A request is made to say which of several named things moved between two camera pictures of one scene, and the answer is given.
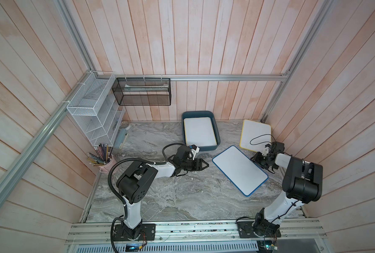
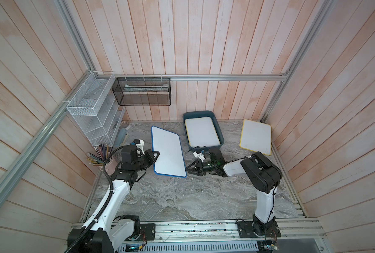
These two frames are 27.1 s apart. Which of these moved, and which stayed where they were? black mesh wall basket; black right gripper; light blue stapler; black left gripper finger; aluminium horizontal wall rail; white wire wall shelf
Moved: black right gripper; black left gripper finger
Stayed: light blue stapler; black mesh wall basket; aluminium horizontal wall rail; white wire wall shelf
